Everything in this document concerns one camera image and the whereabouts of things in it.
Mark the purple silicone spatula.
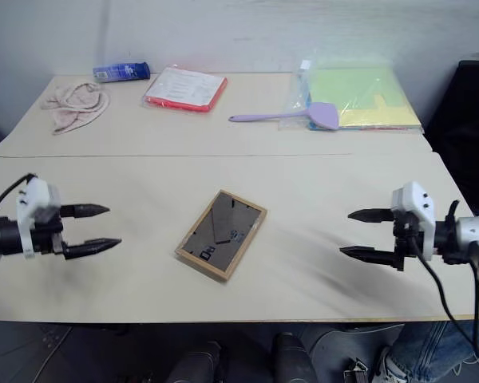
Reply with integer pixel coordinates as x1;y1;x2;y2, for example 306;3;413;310
228;101;341;132

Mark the dark rounded shape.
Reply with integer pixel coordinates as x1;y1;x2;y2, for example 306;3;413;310
271;331;319;383
164;340;225;383

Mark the wooden picture frame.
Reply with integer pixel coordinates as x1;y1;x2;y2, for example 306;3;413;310
174;189;269;283

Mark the grey rounded shape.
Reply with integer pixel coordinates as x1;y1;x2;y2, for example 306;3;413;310
303;322;405;383

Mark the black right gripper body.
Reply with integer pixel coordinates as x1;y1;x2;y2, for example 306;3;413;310
390;211;425;273

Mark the plastic bag of coloured sheets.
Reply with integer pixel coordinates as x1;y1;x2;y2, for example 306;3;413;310
278;49;426;135

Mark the black chair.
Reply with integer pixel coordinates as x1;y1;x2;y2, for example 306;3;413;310
422;59;479;213

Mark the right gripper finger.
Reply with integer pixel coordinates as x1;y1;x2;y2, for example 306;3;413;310
338;245;397;267
347;207;394;224

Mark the person's leg in jeans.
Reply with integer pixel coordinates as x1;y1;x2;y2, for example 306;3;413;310
386;318;479;383

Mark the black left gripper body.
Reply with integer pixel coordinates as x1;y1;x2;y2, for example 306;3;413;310
30;205;65;257

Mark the red packet with paper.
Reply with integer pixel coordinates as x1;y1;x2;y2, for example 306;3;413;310
141;65;229;114

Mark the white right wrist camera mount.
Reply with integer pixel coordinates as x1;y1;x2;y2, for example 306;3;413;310
391;180;437;256

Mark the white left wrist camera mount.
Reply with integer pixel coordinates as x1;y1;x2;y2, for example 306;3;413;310
15;178;61;259

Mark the pink cloth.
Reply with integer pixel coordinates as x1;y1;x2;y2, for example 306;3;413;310
39;81;112;136

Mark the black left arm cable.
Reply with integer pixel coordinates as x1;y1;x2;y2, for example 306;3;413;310
0;172;38;219

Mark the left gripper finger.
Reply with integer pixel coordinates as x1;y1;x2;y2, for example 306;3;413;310
60;203;111;220
61;237;123;262

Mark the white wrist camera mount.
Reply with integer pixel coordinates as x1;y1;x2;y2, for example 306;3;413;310
391;180;437;256
15;178;61;259

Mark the blue tissue pack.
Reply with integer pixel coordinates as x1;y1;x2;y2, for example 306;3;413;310
92;60;151;84

